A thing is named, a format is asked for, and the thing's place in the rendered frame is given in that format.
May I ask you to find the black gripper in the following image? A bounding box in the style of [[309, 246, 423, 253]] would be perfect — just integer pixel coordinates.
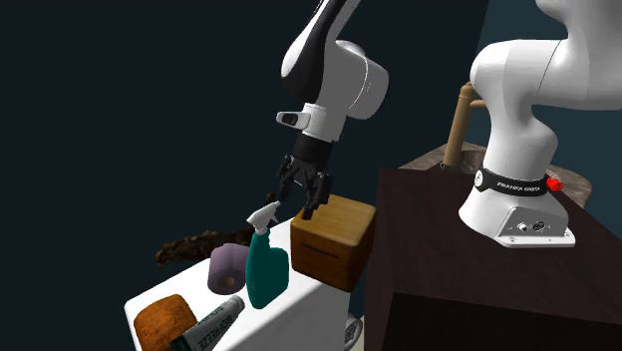
[[276, 133, 335, 221]]

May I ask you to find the wooden box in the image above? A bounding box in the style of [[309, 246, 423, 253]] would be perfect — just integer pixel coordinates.
[[289, 192, 378, 293]]

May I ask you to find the teal spray bottle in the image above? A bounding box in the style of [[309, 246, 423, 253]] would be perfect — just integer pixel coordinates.
[[244, 200, 291, 310]]

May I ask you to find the purple toilet paper roll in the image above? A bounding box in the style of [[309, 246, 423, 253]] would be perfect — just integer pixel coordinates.
[[206, 242, 251, 296]]

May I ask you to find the dark brown rough branch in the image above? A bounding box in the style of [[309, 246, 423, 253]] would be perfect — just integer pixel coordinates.
[[155, 190, 278, 267]]

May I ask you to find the grey tube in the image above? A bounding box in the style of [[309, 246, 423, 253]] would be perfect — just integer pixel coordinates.
[[168, 294, 246, 351]]

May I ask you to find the brown round sink with faucet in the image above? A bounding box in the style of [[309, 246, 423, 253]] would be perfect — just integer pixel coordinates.
[[399, 81, 593, 210]]

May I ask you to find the orange sponge block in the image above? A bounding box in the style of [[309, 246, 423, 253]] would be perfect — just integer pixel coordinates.
[[133, 293, 199, 351]]

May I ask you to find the dark brown robot stand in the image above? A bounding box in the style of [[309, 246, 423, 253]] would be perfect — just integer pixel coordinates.
[[362, 168, 622, 351]]

